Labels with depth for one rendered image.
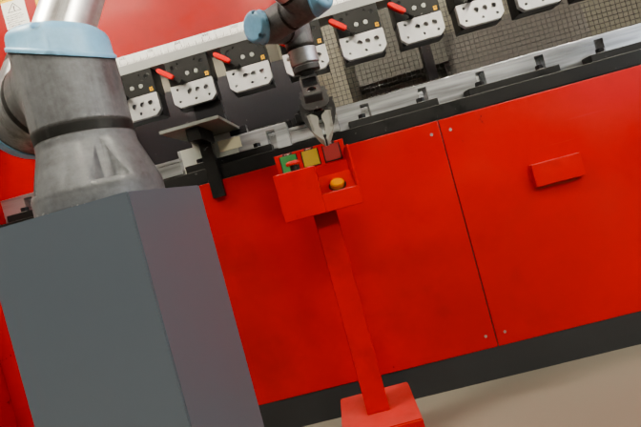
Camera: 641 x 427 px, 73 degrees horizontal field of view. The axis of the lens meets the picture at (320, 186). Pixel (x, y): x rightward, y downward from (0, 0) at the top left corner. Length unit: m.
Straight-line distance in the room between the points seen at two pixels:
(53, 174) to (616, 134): 1.47
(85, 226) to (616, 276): 1.47
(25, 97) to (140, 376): 0.34
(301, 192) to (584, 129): 0.91
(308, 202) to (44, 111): 0.66
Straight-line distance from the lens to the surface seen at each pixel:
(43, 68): 0.60
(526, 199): 1.48
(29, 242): 0.56
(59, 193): 0.55
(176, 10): 1.68
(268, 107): 2.07
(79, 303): 0.54
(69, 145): 0.57
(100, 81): 0.59
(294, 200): 1.08
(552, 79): 1.55
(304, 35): 1.15
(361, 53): 1.53
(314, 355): 1.48
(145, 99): 1.64
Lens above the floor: 0.73
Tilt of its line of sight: level
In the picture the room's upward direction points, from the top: 15 degrees counter-clockwise
